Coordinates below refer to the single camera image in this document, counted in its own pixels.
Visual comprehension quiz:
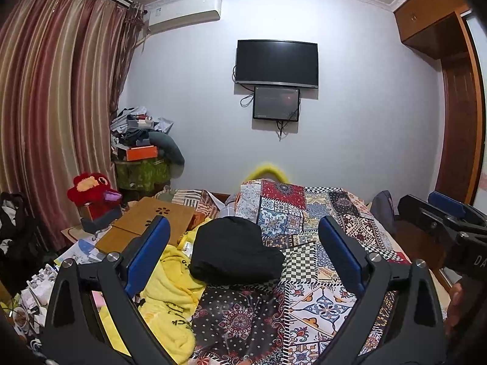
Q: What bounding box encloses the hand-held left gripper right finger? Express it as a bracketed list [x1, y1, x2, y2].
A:
[317, 216, 447, 365]

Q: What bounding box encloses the red plush toy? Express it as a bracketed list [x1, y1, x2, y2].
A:
[67, 172, 122, 217]

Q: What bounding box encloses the green cloth covered table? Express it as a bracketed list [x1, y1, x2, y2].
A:
[114, 158, 172, 193]

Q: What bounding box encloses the patchwork bed quilt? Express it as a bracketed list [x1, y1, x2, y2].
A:
[190, 179, 447, 365]

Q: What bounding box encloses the orange box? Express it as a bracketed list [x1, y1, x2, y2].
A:
[125, 145, 158, 161]

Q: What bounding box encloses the grey green cushion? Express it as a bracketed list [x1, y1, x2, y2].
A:
[148, 131, 185, 176]

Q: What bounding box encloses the striped patchwork pillow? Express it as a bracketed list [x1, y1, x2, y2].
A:
[154, 186, 229, 217]

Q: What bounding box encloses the pile of boxes and papers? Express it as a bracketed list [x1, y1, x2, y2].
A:
[110, 104, 176, 149]

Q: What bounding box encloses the wooden lap desk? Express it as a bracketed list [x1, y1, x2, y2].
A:
[95, 197, 198, 257]

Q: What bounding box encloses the black wall television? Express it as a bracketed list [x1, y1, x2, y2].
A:
[234, 39, 319, 89]

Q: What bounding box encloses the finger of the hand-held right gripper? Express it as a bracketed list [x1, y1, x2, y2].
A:
[427, 191, 487, 229]
[398, 195, 463, 236]

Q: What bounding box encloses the person's right hand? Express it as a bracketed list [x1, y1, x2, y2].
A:
[443, 279, 470, 337]

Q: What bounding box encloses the striped curtain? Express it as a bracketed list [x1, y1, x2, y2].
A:
[0, 0, 147, 252]

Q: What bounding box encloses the yellow fluffy item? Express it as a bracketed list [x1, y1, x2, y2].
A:
[245, 162, 288, 183]

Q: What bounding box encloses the black bag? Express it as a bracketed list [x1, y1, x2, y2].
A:
[0, 192, 39, 293]

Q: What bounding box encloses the scattered papers pile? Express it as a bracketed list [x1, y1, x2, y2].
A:
[19, 232, 103, 312]

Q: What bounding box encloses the yellow blanket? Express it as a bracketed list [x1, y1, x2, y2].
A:
[99, 217, 214, 365]

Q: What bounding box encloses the white air conditioner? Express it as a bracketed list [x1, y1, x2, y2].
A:
[144, 0, 222, 37]

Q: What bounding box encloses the purple grey bag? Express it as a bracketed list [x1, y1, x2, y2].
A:
[371, 190, 398, 232]

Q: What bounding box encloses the wooden wardrobe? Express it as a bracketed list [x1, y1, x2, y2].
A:
[394, 0, 487, 214]

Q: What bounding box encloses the small wall monitor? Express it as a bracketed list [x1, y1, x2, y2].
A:
[253, 85, 301, 121]

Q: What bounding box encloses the black garment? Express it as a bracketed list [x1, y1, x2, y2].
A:
[189, 216, 286, 286]

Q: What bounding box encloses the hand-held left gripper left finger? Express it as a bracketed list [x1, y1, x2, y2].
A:
[38, 216, 176, 365]

